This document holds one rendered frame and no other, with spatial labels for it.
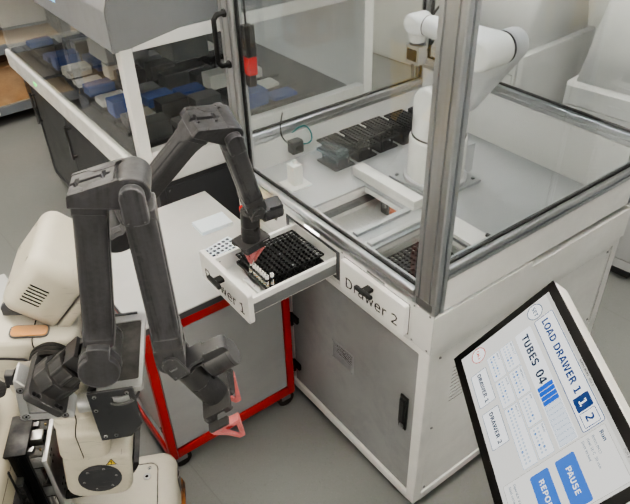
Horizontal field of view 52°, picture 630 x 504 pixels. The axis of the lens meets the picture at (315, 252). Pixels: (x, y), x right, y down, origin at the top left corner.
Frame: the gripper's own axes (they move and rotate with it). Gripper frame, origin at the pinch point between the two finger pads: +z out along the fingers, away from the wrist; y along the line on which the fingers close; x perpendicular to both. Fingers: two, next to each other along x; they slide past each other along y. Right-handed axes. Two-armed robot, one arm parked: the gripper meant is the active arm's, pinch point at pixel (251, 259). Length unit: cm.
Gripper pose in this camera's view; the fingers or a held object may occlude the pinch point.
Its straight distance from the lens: 200.6
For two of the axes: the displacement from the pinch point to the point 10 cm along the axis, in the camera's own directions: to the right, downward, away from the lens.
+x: -7.0, -5.0, 5.1
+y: 7.1, -4.6, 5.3
